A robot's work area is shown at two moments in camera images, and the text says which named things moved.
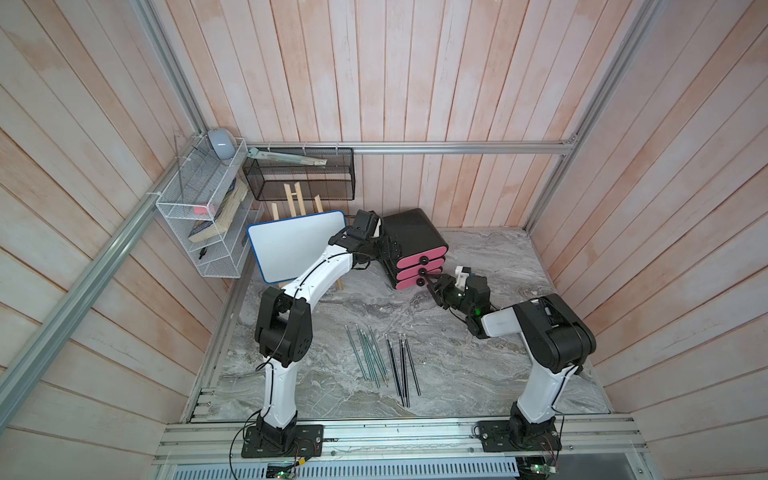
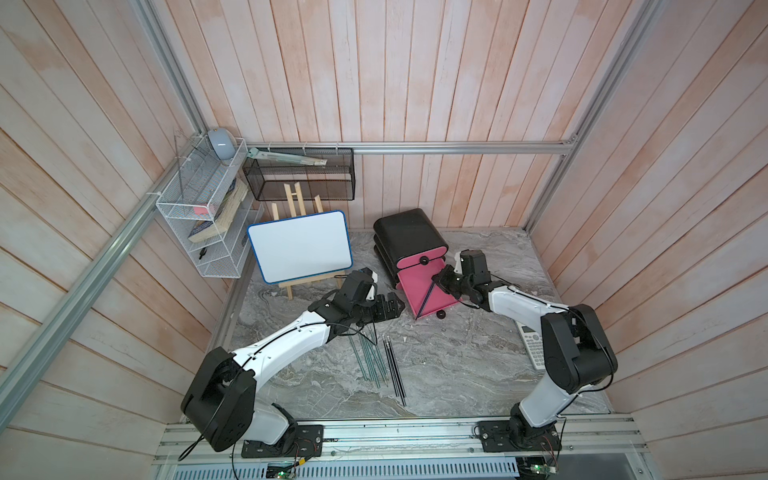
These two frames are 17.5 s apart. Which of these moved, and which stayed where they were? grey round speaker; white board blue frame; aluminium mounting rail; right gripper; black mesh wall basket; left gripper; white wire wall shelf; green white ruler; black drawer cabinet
Moved: left gripper; right gripper
Stayed: black mesh wall basket; grey round speaker; aluminium mounting rail; white board blue frame; white wire wall shelf; black drawer cabinet; green white ruler
